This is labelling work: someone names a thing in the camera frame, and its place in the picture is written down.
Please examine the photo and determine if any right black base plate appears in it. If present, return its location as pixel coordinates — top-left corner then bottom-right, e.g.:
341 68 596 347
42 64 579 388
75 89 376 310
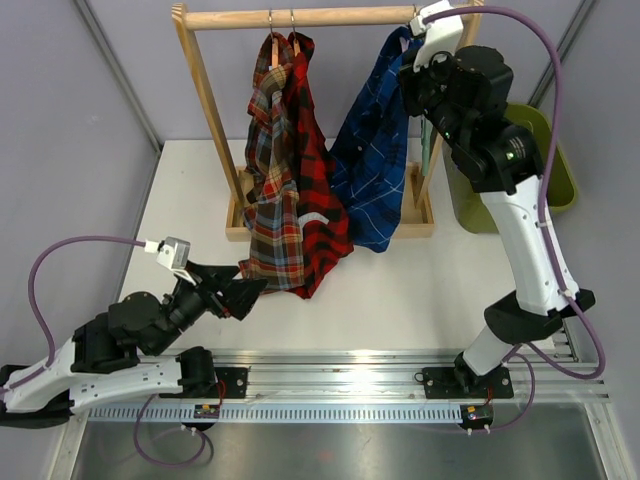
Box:
421 367 514 400

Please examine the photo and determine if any mint green hanger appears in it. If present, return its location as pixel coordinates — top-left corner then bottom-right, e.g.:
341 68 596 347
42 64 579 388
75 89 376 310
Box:
421 117 432 177

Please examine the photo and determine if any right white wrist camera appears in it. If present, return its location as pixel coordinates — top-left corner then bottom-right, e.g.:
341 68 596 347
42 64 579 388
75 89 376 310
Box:
409 0 464 72

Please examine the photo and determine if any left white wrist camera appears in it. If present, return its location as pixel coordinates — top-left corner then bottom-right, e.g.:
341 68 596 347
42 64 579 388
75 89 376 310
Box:
143 236 196 285

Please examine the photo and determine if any wooden hanger of brown shirt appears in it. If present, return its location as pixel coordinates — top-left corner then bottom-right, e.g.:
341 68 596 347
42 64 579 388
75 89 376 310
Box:
268 9 280 71

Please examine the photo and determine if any brown plaid shirt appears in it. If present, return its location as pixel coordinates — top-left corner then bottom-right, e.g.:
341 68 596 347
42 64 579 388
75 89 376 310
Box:
240 33 304 292

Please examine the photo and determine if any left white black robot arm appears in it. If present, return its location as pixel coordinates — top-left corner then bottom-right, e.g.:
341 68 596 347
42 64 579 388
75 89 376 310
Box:
1 267 267 429

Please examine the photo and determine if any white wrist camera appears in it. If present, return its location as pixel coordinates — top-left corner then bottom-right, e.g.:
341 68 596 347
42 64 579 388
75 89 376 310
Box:
409 0 464 72
143 236 196 285

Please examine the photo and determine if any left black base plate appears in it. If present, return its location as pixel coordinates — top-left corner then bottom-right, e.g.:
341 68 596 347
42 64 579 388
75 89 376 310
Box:
215 366 249 400

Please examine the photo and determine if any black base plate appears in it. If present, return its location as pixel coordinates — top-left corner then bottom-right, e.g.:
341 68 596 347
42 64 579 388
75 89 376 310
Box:
421 367 514 400
215 366 249 400

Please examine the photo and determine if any green plastic basket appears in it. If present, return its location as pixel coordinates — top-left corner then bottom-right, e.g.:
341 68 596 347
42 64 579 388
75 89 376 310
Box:
444 102 579 235

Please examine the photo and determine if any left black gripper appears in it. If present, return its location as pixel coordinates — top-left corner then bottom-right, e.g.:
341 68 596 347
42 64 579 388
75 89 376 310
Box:
149 261 269 357

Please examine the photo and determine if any blue plaid shirt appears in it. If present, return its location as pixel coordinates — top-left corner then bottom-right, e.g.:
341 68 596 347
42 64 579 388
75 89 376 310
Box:
330 26 422 253

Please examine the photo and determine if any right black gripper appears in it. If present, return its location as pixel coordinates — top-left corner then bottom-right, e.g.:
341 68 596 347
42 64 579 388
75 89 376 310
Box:
397 41 470 151

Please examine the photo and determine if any lilac hanger of blue shirt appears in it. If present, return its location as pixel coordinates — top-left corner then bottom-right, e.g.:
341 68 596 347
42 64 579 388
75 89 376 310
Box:
400 5 418 52

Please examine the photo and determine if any wooden hanger of red shirt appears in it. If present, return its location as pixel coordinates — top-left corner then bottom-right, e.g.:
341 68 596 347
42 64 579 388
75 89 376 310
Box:
290 9 301 56

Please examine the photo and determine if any red black plaid shirt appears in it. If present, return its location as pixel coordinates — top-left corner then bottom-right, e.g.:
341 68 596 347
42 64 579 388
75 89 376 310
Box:
285 32 354 300

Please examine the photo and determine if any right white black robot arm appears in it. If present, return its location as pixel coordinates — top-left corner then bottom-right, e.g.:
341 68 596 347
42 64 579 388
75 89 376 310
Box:
398 46 595 396

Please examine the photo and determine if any aluminium mounting rail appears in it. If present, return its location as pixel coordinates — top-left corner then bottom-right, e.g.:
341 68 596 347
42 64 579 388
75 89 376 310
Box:
80 350 609 427

